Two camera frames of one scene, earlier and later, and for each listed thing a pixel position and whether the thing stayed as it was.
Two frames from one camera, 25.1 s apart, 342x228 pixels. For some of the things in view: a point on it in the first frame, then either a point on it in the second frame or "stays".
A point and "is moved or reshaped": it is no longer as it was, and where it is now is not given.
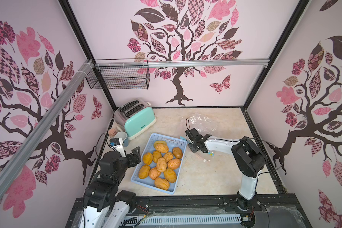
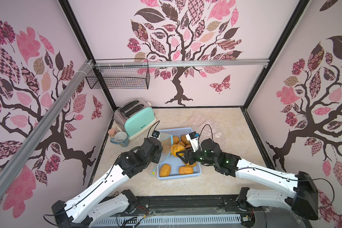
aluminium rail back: x=179 y=62 stays
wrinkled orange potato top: x=162 y=147 stays
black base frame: x=275 y=211 stays
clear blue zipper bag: x=199 y=152 is moved or reshaped
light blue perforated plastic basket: x=158 y=167 -> x=171 y=166
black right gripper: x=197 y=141 -> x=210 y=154
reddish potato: x=154 y=173 -> x=188 y=164
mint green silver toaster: x=134 y=116 stays
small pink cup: x=111 y=132 stays
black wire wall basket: x=137 y=77 stays
